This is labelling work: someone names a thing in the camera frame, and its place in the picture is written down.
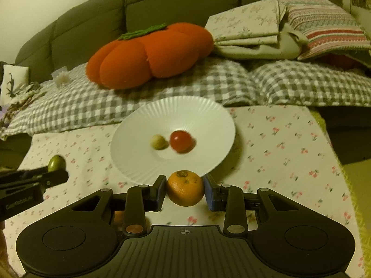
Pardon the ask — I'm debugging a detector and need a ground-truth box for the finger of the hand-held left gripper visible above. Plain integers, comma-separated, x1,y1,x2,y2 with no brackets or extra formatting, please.
32,167,69,192

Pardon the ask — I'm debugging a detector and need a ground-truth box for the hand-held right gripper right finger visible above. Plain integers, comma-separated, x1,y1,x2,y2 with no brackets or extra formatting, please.
204,175,302,236

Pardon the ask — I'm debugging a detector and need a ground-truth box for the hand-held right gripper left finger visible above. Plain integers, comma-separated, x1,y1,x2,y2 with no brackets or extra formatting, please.
71,175,168,238

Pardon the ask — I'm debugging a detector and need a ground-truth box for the small olive green fruit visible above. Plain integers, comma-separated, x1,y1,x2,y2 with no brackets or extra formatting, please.
48,155,67,172

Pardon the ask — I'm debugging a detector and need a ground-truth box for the white ribbed plate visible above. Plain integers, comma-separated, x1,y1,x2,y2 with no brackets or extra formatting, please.
110,97,236,184

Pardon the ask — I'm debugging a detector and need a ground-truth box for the small pale yellow fruit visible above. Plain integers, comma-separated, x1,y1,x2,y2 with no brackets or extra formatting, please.
150,135,169,151

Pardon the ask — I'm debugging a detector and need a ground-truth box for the red cherry tomato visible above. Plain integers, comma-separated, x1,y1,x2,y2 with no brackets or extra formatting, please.
170,130,194,153

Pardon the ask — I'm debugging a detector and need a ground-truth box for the cherry print tablecloth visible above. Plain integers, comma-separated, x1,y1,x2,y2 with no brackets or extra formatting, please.
6,106,366,278

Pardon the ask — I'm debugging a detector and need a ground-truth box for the grey checked blanket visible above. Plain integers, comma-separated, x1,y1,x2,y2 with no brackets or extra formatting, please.
0,58,371,139

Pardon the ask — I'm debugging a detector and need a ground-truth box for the brown patterned cloth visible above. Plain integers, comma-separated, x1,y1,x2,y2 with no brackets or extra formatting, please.
0,82,47,129

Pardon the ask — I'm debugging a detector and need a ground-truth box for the small clear plastic box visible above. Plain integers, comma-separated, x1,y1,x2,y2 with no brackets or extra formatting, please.
52,68,70,87

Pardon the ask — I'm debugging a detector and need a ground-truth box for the white embroidered pillow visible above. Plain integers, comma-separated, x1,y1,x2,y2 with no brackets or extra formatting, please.
0,64,31,105

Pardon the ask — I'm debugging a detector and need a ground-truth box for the orange pumpkin cushion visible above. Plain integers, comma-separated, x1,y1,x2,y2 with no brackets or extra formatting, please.
86,22,214,90

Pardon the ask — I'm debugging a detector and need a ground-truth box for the yellow-green patterned mat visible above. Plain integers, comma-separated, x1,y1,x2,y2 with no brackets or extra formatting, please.
313,110,371,278

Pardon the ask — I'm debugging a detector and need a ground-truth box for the beige folded cloth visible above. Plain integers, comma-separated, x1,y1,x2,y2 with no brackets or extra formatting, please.
214,23,308,60

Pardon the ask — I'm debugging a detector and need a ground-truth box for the grey sofa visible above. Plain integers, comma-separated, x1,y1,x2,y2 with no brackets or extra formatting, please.
0,0,371,163

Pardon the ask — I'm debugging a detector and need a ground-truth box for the folded floral bed sheet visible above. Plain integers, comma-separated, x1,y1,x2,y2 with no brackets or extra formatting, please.
204,0,287,47

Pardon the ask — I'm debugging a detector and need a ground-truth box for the striped patterned pillow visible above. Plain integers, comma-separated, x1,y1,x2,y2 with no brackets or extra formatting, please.
268,0,371,62

